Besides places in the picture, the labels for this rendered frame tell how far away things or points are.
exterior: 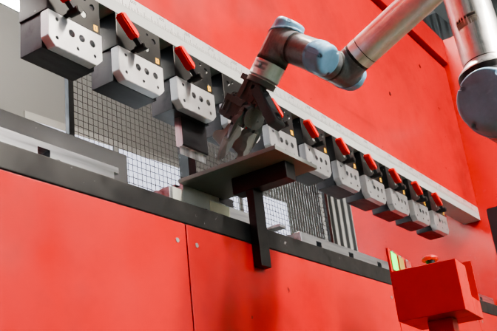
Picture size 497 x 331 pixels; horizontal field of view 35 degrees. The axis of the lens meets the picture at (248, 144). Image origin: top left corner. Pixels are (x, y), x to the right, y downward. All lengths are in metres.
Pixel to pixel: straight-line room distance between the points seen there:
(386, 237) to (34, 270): 2.93
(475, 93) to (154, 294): 0.68
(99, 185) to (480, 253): 2.66
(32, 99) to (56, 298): 3.16
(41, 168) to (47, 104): 3.12
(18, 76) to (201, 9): 2.36
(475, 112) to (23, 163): 0.79
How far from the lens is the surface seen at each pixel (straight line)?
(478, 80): 1.48
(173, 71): 1.90
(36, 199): 1.28
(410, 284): 1.94
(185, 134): 1.89
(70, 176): 1.34
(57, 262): 1.27
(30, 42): 1.64
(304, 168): 1.80
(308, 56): 1.76
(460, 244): 3.85
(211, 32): 2.11
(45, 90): 4.45
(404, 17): 1.82
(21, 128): 2.24
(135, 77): 1.75
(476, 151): 3.93
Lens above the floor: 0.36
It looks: 23 degrees up
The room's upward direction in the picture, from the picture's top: 7 degrees counter-clockwise
